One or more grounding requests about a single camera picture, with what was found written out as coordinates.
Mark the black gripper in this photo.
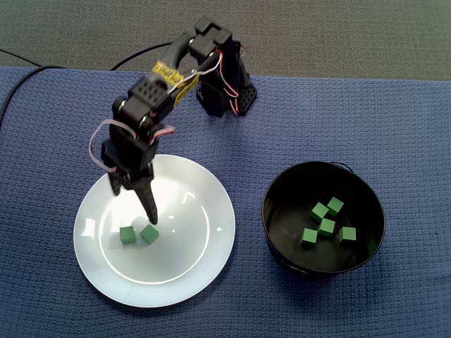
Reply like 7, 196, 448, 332
101, 130, 159, 225

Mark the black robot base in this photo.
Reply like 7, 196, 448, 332
195, 79, 258, 118

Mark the white round plate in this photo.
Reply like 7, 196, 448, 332
73, 154, 236, 309

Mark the black round metal container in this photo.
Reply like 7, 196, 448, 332
261, 161, 387, 280

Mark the blue woven table cloth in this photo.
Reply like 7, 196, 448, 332
0, 65, 451, 338

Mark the thick black cable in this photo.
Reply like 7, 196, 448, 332
0, 42, 175, 123

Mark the thin black cable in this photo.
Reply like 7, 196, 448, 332
0, 48, 42, 68

